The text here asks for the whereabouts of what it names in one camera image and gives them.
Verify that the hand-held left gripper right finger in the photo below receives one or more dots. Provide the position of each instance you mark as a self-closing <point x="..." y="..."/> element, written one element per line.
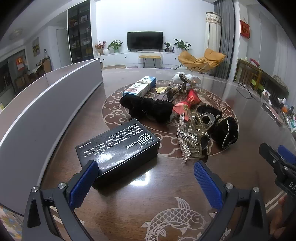
<point x="207" y="185"/>

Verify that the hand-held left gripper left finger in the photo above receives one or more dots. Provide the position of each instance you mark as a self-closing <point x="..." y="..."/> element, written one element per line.
<point x="82" y="183"/>

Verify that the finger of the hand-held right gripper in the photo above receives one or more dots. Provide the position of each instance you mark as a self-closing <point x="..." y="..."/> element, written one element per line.
<point x="270" y="155"/>
<point x="288" y="153"/>

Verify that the black hair claw clip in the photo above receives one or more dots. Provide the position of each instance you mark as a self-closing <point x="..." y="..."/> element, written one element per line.
<point x="204" y="147"/>

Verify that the black printed box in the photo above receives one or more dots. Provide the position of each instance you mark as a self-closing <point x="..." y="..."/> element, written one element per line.
<point x="115" y="150"/>

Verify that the black scrunchie with pearl trim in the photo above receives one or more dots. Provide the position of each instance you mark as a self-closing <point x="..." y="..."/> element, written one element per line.
<point x="229" y="132"/>

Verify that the rhinestone bow hair clip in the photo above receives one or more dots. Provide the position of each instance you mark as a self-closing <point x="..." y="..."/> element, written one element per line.
<point x="185" y="139"/>

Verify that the clear hair claw clip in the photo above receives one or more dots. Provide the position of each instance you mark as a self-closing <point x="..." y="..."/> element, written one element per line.
<point x="199" y="128"/>

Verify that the large white cardboard box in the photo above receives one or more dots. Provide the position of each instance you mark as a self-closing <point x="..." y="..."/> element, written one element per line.
<point x="46" y="111"/>

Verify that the black velvet bow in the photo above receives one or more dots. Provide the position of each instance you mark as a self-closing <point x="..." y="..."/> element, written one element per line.
<point x="150" y="107"/>

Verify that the gold foil packet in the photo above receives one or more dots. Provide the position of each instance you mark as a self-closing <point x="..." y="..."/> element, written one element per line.
<point x="160" y="90"/>

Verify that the blue and white carton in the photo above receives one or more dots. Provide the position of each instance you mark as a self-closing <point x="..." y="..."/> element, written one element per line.
<point x="138" y="87"/>

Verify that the white cloth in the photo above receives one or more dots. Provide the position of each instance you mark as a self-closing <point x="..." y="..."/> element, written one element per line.
<point x="177" y="77"/>

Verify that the brown patterned desktop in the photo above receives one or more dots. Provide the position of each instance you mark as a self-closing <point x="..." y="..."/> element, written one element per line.
<point x="161" y="183"/>

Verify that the person's right hand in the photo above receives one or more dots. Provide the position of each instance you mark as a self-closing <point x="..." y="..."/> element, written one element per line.
<point x="278" y="220"/>

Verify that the pile of small bottles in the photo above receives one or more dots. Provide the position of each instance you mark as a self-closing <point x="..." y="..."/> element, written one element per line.
<point x="279" y="106"/>

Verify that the floral printed cloth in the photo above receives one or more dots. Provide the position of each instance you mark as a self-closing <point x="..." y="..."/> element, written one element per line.
<point x="9" y="222"/>

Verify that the round straw floor mat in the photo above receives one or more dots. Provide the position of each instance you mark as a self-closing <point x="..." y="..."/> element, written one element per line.
<point x="114" y="67"/>

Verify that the yellow lounge chair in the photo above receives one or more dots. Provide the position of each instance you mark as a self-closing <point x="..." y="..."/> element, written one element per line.
<point x="192" y="61"/>

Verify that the purple floor mat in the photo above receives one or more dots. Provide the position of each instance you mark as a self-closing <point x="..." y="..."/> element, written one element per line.
<point x="133" y="67"/>

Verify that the grey curtain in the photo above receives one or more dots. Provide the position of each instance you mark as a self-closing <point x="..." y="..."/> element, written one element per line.
<point x="225" y="34"/>

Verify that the white television cabinet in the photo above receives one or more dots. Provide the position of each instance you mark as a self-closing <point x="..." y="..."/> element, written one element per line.
<point x="120" y="59"/>

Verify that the red door poster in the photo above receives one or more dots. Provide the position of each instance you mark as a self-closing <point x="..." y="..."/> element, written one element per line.
<point x="20" y="63"/>

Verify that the covered standing air conditioner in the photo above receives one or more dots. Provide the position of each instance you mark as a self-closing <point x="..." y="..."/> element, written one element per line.
<point x="212" y="32"/>

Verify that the white door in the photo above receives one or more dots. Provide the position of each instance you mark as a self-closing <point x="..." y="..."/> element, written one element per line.
<point x="62" y="47"/>

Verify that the red flowers in vase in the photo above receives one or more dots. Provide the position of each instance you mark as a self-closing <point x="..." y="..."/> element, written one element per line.
<point x="100" y="45"/>

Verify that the wooden bench with black legs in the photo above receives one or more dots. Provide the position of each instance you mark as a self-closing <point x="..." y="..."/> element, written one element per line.
<point x="149" y="56"/>

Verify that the bushy green potted plant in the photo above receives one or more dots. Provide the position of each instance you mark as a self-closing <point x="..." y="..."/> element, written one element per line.
<point x="115" y="45"/>

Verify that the broad leaf potted plant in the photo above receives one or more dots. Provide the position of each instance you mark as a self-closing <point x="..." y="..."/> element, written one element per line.
<point x="181" y="44"/>

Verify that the small potted plant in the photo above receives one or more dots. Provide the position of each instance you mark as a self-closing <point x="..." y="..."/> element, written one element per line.
<point x="167" y="46"/>

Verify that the black glass display cabinet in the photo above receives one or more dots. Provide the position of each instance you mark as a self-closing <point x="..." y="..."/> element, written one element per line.
<point x="79" y="34"/>

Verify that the black television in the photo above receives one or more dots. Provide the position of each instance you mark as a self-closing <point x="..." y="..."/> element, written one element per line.
<point x="144" y="41"/>

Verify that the thin frame eyeglasses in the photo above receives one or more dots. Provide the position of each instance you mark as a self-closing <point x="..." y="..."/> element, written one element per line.
<point x="251" y="95"/>

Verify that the red wall hanging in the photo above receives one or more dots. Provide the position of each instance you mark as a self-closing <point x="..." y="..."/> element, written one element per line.
<point x="244" y="29"/>

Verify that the framed wall painting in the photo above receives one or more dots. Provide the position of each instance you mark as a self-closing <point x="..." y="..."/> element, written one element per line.
<point x="35" y="46"/>

